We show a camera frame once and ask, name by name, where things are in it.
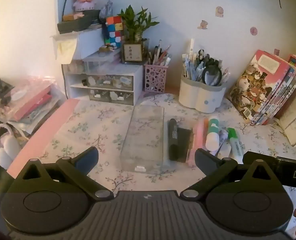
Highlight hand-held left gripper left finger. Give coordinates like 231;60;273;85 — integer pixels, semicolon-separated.
7;147;115;202

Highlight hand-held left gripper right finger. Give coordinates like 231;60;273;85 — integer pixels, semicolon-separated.
181;148;285;202

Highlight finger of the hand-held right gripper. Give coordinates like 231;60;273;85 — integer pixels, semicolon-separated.
243;151;279;165

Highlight white green glue stick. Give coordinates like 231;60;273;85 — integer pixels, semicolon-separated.
205;117;221;152

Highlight pink highlighter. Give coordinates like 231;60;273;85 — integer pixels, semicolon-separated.
187;118;205;167

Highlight dark pencil lead case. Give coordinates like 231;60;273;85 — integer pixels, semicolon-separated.
177;127;194;163

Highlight white patterned pen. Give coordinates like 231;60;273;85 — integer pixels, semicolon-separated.
214;129;229;157

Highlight orange highlighter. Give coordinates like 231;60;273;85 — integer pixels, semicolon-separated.
203;119;210;142

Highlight green highlighter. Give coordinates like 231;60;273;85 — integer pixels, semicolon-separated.
226;127;246;161

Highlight black marker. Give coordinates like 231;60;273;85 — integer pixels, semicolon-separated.
168;119;180;161

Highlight clear plastic drawer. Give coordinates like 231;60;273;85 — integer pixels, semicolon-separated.
120;106;169;175

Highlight open book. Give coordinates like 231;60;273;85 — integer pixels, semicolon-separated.
275;100;296;147

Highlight pink desk mat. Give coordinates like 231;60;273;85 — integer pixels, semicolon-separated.
7;99;81;179

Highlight white flower-shaped pen holder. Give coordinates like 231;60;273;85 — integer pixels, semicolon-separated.
179;75;226;113

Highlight row of illustrated comic books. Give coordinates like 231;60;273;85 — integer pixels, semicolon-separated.
226;49;296;126

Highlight pink box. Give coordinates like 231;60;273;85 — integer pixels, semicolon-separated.
13;85;52;122

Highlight white fluffy earmuffs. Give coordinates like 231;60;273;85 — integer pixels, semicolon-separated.
0;124;22;170

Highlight black magnifying glass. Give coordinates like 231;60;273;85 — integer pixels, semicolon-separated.
201;65;223;87

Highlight white drawer organizer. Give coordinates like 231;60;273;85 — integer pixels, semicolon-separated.
62;64;144;106

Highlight pink perforated pen holder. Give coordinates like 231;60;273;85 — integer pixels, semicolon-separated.
144;64;169;93

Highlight clear storage box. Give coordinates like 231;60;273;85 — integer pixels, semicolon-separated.
82;54;121;75

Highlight bunch of blue white pens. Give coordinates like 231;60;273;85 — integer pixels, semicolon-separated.
181;38;231;85

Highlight pale yellow paper sheet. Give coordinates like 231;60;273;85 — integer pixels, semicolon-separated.
51;34;77;64

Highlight bunch of pens and pencils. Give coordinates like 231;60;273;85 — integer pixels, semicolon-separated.
148;40;172;67

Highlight glass vase with label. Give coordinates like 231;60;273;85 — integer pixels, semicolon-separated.
122;38;149;65

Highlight white storage box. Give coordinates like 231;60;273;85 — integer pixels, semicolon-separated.
77;29;106;60

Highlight colourful cube puzzle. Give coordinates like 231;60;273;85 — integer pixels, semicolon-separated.
102;16;123;49

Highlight dark green box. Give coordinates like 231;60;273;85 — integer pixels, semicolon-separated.
57;9;101;34

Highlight green bamboo plant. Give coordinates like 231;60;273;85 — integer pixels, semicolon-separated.
117;4;159;43

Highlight grey plush pendant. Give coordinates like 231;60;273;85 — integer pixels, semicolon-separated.
99;0;113;22

